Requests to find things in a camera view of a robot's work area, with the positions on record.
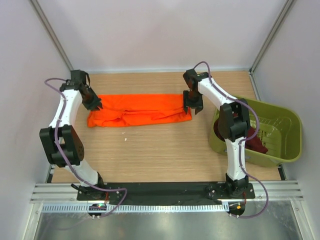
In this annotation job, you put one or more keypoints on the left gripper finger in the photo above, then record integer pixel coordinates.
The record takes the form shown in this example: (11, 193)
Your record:
(99, 106)
(91, 108)

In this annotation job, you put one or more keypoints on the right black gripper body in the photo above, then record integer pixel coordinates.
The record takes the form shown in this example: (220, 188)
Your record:
(193, 102)

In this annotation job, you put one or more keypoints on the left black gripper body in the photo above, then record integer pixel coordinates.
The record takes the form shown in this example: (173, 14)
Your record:
(92, 101)

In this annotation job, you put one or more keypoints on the orange t shirt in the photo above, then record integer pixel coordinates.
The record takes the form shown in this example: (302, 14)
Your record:
(131, 110)

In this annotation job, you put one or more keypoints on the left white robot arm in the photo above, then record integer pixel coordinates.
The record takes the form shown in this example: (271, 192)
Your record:
(61, 143)

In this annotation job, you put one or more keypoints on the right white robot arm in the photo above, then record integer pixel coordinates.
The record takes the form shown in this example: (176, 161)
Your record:
(233, 124)

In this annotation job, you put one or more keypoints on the maroon t shirt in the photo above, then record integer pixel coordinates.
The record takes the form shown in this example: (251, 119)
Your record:
(254, 144)

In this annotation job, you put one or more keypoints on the olive green plastic basket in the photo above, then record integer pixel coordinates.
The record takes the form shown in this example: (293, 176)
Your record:
(280, 131)

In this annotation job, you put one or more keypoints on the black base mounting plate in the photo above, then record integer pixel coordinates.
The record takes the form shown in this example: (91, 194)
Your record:
(164, 193)

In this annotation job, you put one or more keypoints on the left aluminium corner post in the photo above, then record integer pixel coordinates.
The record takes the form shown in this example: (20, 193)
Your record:
(51, 33)

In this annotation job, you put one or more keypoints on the aluminium corner post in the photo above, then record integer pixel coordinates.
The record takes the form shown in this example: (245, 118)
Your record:
(51, 33)
(280, 19)

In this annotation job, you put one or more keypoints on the slotted cable duct rail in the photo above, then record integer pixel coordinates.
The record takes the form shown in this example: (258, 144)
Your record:
(101, 208)

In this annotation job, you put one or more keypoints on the aluminium frame rail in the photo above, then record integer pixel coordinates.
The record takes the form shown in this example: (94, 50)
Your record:
(280, 190)

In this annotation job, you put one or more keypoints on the right aluminium corner post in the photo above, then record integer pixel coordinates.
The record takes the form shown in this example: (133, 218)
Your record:
(280, 19)

